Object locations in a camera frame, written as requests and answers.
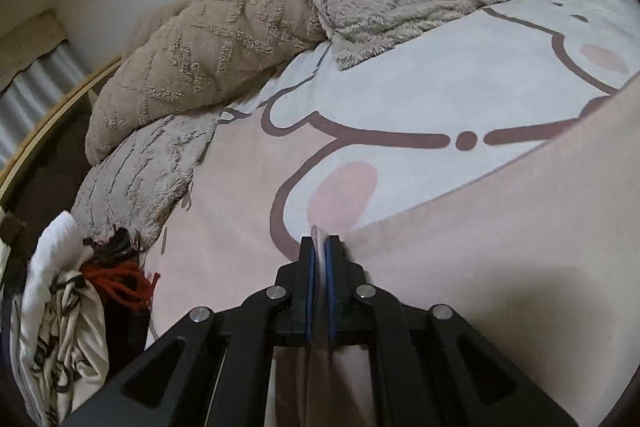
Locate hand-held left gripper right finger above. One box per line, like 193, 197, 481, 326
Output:
325, 234, 582, 427

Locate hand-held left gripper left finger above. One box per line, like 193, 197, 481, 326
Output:
61, 236, 321, 427

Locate pink garment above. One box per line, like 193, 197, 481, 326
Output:
272, 74, 640, 427

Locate red yarn tassel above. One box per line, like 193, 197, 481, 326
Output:
82, 259, 162, 311

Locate grey fluffy blanket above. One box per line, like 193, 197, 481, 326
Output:
70, 112, 222, 254

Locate cartoon printed bed sheet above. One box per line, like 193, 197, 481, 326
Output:
145, 0, 640, 340

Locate beige fluffy pillow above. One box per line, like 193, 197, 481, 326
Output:
85, 0, 328, 166

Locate white printed cloth pile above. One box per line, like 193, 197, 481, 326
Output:
9, 211, 112, 427

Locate pleated grey curtain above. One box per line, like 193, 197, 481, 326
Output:
0, 39, 95, 168

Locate black strap bundle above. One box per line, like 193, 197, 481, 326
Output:
82, 227, 142, 269

